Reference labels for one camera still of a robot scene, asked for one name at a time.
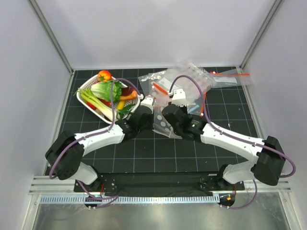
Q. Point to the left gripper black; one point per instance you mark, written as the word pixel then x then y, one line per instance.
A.
pixel 150 125

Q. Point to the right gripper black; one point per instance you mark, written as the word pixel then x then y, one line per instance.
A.
pixel 184 109

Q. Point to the clear dotted zip bag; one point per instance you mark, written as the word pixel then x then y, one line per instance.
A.
pixel 160 124

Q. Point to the white perforated plastic basket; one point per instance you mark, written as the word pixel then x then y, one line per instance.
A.
pixel 130 106

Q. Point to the green lettuce head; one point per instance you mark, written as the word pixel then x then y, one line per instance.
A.
pixel 107 91

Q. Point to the green onion stalk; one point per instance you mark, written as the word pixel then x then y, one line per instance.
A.
pixel 88 97

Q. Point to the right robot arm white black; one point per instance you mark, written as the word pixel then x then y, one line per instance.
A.
pixel 264 157

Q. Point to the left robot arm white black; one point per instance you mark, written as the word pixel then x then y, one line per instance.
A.
pixel 66 153

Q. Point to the pile of zip bags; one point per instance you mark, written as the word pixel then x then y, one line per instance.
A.
pixel 160 83

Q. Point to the flat zip bag red zipper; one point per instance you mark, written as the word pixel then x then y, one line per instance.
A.
pixel 229 78

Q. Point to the yellow pepper piece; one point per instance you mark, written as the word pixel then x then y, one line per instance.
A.
pixel 121 105

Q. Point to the dark red sausage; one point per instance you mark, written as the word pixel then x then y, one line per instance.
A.
pixel 126 91

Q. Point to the red chili pepper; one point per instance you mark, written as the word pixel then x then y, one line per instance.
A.
pixel 91 106

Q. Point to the orange red tomato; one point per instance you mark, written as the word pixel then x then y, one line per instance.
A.
pixel 104 75

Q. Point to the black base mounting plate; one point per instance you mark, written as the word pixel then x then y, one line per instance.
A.
pixel 164 184

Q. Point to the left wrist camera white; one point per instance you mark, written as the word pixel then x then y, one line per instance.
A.
pixel 148 102

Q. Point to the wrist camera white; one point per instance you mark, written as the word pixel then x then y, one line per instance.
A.
pixel 178 97
pixel 148 102

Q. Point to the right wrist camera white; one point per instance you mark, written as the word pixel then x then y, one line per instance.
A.
pixel 178 97

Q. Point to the slotted cable duct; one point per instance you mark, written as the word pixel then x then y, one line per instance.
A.
pixel 85 199

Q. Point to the right aluminium frame post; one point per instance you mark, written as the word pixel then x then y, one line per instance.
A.
pixel 262 30

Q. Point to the aluminium frame post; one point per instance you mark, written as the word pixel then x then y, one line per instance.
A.
pixel 46 27
pixel 262 30

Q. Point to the left aluminium frame post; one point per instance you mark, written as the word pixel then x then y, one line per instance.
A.
pixel 46 27

